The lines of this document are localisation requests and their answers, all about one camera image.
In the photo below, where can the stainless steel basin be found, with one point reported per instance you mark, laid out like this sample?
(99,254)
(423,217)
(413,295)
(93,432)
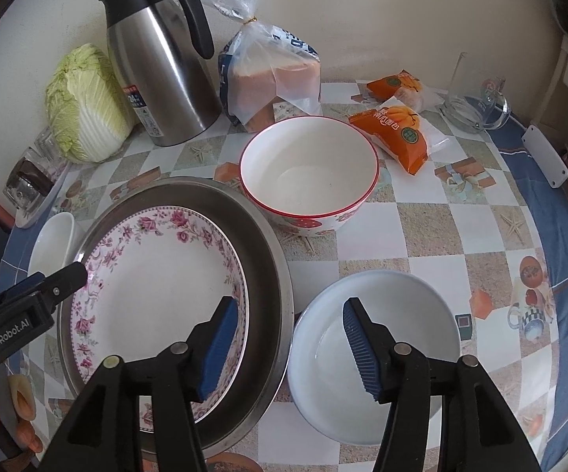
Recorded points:
(264,275)

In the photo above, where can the napa cabbage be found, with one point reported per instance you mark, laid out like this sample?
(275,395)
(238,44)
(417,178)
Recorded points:
(87,108)

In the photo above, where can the bagged sliced bread loaf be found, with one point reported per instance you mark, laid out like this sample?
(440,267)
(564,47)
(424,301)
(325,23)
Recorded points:
(274,83)

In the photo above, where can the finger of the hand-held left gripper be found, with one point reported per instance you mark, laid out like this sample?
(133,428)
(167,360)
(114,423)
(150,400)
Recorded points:
(18,286)
(67,280)

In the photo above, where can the clear glass cup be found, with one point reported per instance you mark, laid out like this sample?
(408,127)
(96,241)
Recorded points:
(48,145)

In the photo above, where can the orange snack packet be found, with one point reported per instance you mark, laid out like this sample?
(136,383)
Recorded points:
(392,86)
(401,132)

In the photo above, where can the strawberry print bowl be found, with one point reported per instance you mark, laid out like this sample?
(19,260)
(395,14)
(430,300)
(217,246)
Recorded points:
(308,172)

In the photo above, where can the large pale blue bowl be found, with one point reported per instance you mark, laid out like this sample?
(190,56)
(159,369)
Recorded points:
(411,314)

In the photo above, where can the person's left hand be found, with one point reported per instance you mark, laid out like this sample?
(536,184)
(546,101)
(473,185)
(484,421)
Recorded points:
(21,398)

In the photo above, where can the white wooden chair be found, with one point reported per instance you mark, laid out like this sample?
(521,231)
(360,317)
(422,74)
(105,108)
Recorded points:
(566,59)

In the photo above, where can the floral rimmed white plate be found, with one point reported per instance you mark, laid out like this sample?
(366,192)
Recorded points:
(156,295)

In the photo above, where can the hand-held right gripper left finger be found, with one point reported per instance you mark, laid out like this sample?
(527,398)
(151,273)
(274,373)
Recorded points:
(220,349)

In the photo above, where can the white power box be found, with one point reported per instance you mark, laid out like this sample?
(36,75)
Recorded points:
(544,155)

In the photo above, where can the stainless steel thermos jug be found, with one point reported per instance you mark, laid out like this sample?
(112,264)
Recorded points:
(166,73)

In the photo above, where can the small white bowl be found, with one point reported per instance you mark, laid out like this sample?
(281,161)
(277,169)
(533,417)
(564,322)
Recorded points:
(50,246)

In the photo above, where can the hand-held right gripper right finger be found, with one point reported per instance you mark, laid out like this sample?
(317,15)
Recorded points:
(360,349)

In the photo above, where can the clear glass mug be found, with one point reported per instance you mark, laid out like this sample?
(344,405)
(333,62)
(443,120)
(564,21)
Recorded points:
(465,113)

